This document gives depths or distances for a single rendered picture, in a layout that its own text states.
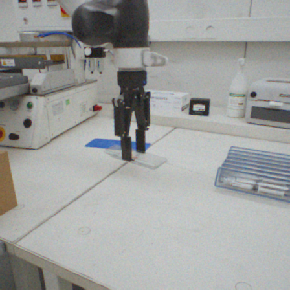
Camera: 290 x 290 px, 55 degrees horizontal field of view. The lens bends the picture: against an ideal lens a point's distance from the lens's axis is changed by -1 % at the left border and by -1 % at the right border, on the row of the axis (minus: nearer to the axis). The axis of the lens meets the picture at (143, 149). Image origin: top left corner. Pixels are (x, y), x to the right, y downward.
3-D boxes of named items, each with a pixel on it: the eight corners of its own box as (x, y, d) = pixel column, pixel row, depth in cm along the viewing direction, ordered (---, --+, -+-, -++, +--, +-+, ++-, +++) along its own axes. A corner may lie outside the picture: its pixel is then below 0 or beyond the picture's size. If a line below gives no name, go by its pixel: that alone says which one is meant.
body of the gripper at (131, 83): (131, 67, 75) (131, 101, 78) (109, 70, 68) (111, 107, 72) (153, 68, 70) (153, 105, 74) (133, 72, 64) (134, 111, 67)
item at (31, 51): (25, 63, 127) (22, 41, 124) (68, 63, 122) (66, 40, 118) (-2, 65, 112) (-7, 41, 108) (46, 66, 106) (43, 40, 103)
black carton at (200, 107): (190, 111, 132) (191, 97, 130) (209, 112, 130) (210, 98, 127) (188, 114, 127) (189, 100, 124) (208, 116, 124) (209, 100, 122)
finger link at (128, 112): (138, 95, 70) (134, 94, 69) (131, 138, 72) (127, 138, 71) (125, 93, 72) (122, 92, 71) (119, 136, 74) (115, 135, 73)
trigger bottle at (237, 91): (227, 112, 130) (233, 57, 121) (245, 114, 127) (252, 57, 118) (224, 117, 123) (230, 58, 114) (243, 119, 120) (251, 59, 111)
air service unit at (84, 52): (83, 72, 129) (80, 39, 124) (112, 73, 125) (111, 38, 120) (77, 74, 124) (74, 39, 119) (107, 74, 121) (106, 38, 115)
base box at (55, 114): (42, 111, 154) (38, 79, 148) (105, 114, 145) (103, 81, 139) (-39, 142, 106) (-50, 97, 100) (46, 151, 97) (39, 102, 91)
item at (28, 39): (28, 61, 134) (24, 33, 129) (87, 62, 126) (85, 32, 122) (-9, 65, 112) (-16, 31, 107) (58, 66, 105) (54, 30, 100)
